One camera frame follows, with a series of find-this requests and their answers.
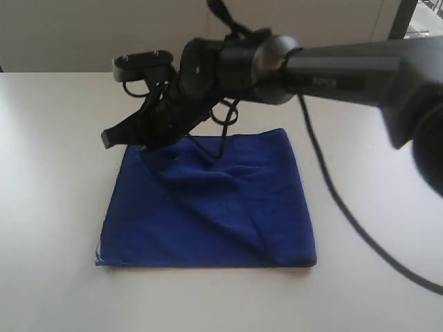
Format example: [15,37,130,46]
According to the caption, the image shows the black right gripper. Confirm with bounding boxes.
[101,78,222,150]

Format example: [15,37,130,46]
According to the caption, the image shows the blue towel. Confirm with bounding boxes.
[96,128,317,268]

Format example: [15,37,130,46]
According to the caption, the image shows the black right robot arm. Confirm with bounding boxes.
[101,1,442,193]

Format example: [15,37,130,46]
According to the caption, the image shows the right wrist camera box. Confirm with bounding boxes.
[112,50,175,83]

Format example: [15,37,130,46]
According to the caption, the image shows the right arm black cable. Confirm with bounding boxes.
[123,79,443,297]

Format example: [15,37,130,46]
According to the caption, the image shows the dark window frame post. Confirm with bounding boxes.
[388,0,418,39]

